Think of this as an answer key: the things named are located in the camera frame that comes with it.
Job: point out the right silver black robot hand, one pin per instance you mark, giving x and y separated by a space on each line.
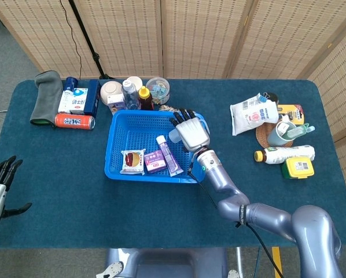
193 133

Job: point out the purple tube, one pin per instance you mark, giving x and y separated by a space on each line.
168 155

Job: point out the small purple box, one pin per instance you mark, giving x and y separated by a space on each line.
155 162

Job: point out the white snack packet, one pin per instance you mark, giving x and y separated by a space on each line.
132 160

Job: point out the silver-blue robot base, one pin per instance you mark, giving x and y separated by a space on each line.
167 263

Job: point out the honey bottle yellow cap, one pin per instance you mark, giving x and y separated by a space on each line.
145 100

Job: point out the clear plastic water bottle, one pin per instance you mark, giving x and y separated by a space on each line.
130 97

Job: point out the white drink bottle yellow cap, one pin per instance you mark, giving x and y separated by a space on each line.
285 153

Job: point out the blue plastic perforated basket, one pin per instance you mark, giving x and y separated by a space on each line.
144 130

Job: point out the clear round clip container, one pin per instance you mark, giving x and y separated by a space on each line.
158 88

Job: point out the white flour bag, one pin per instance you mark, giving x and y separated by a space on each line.
252 116

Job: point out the woven rattan coaster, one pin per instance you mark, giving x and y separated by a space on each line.
262 136

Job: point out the blue binder clip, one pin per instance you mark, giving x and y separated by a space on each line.
262 98

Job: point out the white paper cup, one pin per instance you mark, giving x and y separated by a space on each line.
135 81

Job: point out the teal felt table cover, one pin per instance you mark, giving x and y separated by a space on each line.
74 202

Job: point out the grey-green plastic cup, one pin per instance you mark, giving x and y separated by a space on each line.
275 137

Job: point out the small purple white carton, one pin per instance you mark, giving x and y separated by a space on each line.
116 102

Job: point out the small white box in cup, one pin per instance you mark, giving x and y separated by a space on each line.
283 128

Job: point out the cream round bowl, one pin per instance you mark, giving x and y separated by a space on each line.
110 89

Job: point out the bamboo folding screen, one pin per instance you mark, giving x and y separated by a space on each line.
196 34

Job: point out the yellow snack packet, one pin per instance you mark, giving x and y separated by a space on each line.
293 113

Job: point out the dark blue rectangular box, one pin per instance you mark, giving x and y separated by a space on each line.
92 98

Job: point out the orange Arctic Ocean can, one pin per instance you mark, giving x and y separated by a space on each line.
73 121

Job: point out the yellow green lidded box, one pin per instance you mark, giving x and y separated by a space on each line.
298 168

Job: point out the grey folded towel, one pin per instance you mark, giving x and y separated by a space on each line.
47 98

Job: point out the white blue tissue pack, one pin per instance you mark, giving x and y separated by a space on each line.
79 101

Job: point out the dark blue small can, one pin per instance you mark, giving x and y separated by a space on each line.
71 83

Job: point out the black tripod stand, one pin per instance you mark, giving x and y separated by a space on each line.
87 43

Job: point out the yellow floor tape strip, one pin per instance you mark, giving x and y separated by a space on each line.
277 260

